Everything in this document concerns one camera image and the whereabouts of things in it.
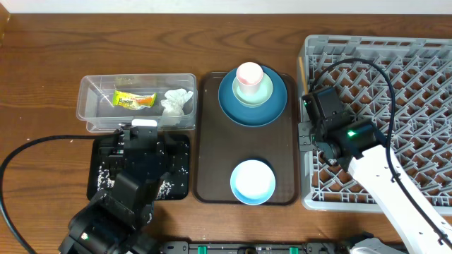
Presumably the yellow green snack wrapper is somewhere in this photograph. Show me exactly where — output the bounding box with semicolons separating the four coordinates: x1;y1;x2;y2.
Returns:
112;90;157;110

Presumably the white tissue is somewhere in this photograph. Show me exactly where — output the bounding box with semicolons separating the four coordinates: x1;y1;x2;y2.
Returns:
160;88;194;116

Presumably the wooden chopstick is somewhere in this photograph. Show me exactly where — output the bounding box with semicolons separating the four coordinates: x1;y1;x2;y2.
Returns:
298;56;309;95

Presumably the light blue bowl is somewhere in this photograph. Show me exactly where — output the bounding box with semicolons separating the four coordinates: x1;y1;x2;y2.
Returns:
230;159;276;205

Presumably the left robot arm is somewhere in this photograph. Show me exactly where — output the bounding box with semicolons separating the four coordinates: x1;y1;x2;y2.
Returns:
58;126;169;254

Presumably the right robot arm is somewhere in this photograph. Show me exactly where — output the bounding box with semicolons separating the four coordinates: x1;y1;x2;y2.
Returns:
298;119;451;253

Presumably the grey dishwasher rack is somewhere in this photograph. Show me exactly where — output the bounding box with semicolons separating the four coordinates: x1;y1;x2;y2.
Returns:
298;35;451;216

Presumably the spilled white rice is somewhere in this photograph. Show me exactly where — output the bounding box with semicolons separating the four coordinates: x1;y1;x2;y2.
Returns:
95;140;190;200

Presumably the black tray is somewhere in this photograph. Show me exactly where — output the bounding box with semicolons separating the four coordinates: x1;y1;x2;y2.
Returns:
86;133;190;200

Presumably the clear plastic bin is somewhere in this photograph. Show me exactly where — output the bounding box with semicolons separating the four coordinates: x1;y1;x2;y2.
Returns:
76;73;197;133

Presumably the brown serving tray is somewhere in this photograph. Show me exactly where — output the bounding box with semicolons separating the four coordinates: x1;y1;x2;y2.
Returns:
193;72;300;205

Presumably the mint green bowl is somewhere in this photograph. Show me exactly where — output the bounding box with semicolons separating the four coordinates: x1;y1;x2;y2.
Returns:
232;73;273;108

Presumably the dark blue plate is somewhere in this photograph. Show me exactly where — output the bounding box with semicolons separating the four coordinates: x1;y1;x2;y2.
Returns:
218;66;287;127

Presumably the pink cup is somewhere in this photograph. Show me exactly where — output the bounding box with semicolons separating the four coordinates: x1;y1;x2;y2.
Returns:
236;62;263;95

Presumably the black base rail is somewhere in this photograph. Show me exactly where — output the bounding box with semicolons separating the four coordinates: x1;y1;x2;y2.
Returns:
159;241;350;254

